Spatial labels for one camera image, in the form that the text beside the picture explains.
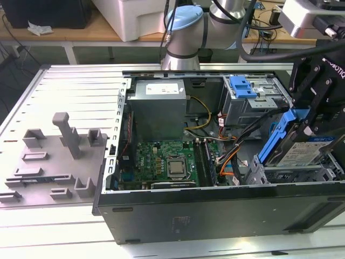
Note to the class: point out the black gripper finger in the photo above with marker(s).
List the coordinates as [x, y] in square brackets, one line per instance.
[302, 81]

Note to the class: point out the hard disk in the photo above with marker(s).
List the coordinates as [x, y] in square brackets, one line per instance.
[302, 152]

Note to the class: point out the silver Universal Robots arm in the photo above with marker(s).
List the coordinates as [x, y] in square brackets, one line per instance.
[186, 40]

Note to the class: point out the metal disk bay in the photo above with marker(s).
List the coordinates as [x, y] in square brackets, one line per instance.
[257, 172]

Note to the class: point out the blue drive cage latch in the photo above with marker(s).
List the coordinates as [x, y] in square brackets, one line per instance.
[241, 89]

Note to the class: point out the metal optical drive cage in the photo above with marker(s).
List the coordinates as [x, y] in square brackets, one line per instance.
[242, 110]

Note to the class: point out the small black box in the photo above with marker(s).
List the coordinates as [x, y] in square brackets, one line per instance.
[274, 17]

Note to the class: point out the black bin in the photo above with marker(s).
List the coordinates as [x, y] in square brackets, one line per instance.
[206, 55]

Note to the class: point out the RAM stick with black chips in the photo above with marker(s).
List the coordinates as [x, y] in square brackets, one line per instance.
[210, 164]

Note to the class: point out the black RAM slot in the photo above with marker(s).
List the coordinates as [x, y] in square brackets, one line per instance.
[199, 164]

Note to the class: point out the CPU socket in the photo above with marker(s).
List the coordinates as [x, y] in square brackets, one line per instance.
[177, 158]

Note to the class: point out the grey power supply unit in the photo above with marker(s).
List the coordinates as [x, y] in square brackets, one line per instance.
[156, 116]

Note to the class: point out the silver CPU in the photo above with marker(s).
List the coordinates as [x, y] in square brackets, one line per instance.
[177, 167]

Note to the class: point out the black PC case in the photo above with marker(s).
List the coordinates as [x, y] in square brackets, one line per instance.
[215, 215]

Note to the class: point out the green motherboard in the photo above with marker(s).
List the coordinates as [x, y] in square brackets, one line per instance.
[151, 162]

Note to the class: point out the white foam box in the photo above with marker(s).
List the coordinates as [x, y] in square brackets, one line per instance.
[121, 21]

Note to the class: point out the black case fan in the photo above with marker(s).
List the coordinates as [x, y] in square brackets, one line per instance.
[125, 164]

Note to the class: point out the wooden desk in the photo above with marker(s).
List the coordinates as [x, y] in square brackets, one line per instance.
[81, 33]

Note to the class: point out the large black box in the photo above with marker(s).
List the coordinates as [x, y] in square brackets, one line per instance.
[54, 13]

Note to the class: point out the grey parts rack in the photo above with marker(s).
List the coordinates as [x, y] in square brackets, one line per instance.
[54, 172]

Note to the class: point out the crumpled white paper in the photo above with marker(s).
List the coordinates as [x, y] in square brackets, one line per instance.
[39, 29]

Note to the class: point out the RAM stick with white label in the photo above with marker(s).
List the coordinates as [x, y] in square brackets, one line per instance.
[29, 180]

